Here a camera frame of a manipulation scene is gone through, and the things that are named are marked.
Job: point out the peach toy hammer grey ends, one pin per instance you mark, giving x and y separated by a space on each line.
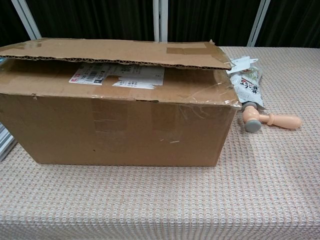
282 122

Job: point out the white printed snack pouch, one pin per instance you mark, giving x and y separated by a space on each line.
246 87

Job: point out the large brown cardboard box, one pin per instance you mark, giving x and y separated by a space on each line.
100 130

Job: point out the grey aluminium profile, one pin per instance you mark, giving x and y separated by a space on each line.
5 145

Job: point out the white paper card package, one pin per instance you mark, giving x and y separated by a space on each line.
241 63

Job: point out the white frame post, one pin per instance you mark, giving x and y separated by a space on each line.
26 18
258 22
160 20

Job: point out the black curtain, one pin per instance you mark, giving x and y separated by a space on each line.
100 17

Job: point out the beige woven tablecloth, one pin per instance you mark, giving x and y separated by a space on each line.
250 187

